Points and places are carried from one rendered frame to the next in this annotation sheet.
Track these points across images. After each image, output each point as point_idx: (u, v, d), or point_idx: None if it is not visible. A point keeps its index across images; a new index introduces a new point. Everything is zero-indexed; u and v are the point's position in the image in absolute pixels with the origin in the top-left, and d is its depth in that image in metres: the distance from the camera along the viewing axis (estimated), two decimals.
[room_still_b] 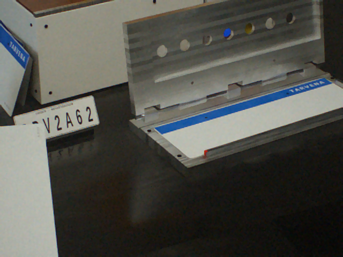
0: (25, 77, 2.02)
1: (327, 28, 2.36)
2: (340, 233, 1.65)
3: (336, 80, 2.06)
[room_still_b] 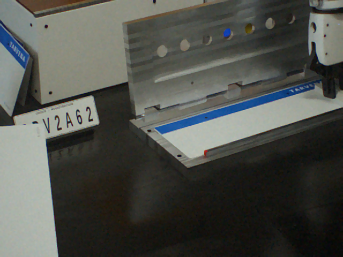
0: (25, 77, 2.02)
1: None
2: (340, 233, 1.65)
3: (336, 80, 2.06)
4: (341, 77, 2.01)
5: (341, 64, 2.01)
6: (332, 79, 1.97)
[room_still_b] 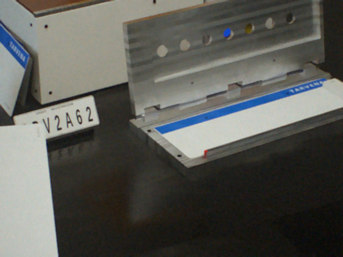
0: (25, 77, 2.02)
1: (327, 28, 2.36)
2: (340, 233, 1.65)
3: (336, 80, 2.06)
4: None
5: None
6: None
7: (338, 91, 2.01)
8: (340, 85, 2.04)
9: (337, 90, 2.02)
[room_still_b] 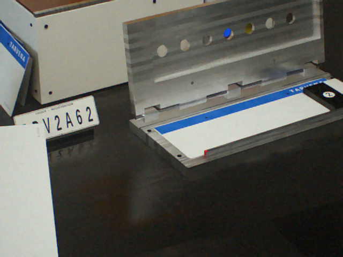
0: (25, 77, 2.02)
1: (327, 28, 2.36)
2: (340, 233, 1.65)
3: (336, 80, 2.06)
4: None
5: None
6: None
7: (338, 91, 2.01)
8: (340, 85, 2.04)
9: (337, 90, 2.02)
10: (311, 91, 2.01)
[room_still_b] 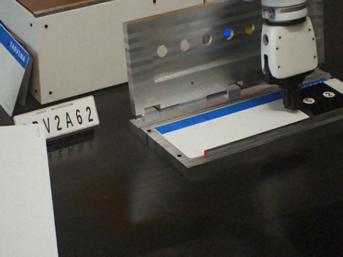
0: (25, 77, 2.02)
1: (327, 28, 2.36)
2: (340, 233, 1.65)
3: (336, 80, 2.06)
4: (289, 92, 1.96)
5: (290, 77, 1.96)
6: (292, 90, 1.93)
7: (338, 91, 2.01)
8: (340, 85, 2.04)
9: (337, 90, 2.02)
10: (311, 91, 2.01)
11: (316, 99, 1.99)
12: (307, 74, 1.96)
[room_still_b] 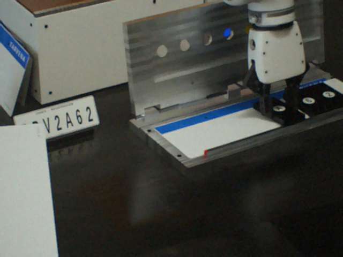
0: (25, 77, 2.02)
1: (327, 28, 2.36)
2: (340, 233, 1.65)
3: (336, 80, 2.06)
4: (287, 93, 1.95)
5: (286, 81, 1.95)
6: (269, 98, 1.91)
7: (338, 91, 2.01)
8: (340, 85, 2.04)
9: (337, 90, 2.02)
10: (311, 91, 2.01)
11: (316, 99, 1.99)
12: (305, 73, 1.95)
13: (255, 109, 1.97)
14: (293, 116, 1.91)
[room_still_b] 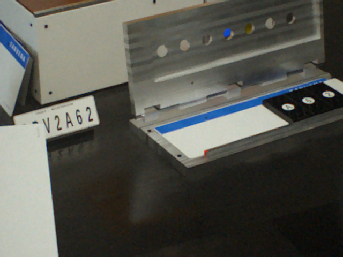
0: (25, 77, 2.02)
1: (327, 28, 2.36)
2: (340, 233, 1.65)
3: (336, 80, 2.06)
4: None
5: None
6: None
7: (338, 91, 2.01)
8: (340, 85, 2.04)
9: (337, 90, 2.02)
10: (311, 91, 2.01)
11: (316, 99, 1.99)
12: None
13: (264, 106, 1.98)
14: (303, 116, 1.93)
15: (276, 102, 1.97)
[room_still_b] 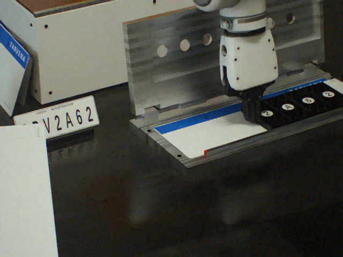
0: (25, 77, 2.02)
1: (327, 28, 2.36)
2: (340, 233, 1.65)
3: (336, 80, 2.06)
4: (250, 104, 1.92)
5: (251, 89, 1.91)
6: (252, 102, 1.89)
7: (338, 91, 2.01)
8: (340, 85, 2.04)
9: (337, 90, 2.02)
10: (311, 91, 2.01)
11: (315, 99, 1.99)
12: (268, 85, 1.91)
13: None
14: (303, 116, 1.93)
15: (276, 102, 1.98)
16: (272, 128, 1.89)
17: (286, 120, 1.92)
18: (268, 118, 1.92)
